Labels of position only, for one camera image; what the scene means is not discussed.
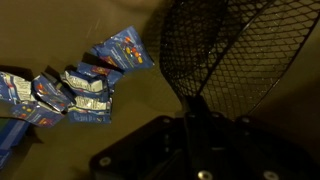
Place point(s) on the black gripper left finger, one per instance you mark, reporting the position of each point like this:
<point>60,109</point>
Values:
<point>166,146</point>

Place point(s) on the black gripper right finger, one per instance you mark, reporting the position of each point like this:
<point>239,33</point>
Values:
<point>260,150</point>

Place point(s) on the blue snack packet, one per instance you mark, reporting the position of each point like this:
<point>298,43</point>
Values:
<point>36,115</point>
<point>51,93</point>
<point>100,71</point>
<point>85,85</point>
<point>90,111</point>
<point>15,88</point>

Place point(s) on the blue snack packet colourful dots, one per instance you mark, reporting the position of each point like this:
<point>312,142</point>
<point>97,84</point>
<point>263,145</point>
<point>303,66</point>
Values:
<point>125,50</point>

